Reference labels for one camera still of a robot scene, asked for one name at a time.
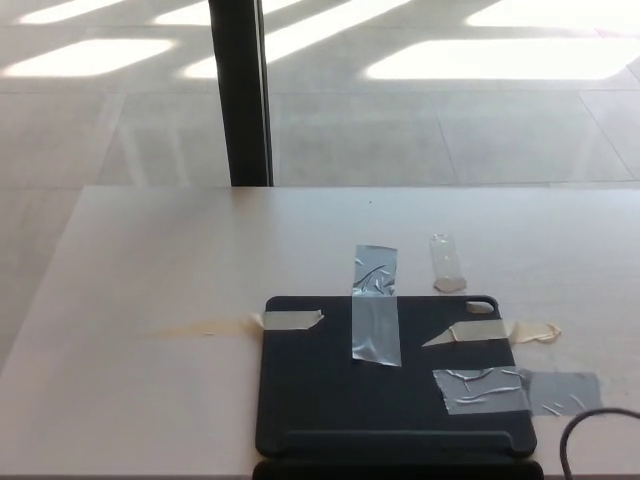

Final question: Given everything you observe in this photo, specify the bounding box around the long grey duct tape strip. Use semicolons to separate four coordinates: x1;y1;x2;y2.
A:
351;244;403;368

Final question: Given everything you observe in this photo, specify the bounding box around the black window frame post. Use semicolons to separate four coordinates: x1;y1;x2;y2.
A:
207;0;275;188

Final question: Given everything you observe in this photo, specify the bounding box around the pointed beige masking tape strip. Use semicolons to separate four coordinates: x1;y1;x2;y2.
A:
421;320;562;348

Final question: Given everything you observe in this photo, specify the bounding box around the black cable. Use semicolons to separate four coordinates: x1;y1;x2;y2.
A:
560;408;640;480

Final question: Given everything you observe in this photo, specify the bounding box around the clear tape piece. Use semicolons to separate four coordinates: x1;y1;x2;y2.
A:
429;232;468;294

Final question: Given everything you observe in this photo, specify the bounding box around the long beige masking tape strip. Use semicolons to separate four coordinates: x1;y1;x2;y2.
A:
144;309;325;337

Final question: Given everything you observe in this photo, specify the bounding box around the wrinkled grey duct tape strip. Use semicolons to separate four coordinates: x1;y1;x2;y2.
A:
432;365;601;418

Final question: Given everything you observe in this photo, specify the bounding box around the dark folding tablet cover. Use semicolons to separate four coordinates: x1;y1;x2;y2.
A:
252;294;546;480

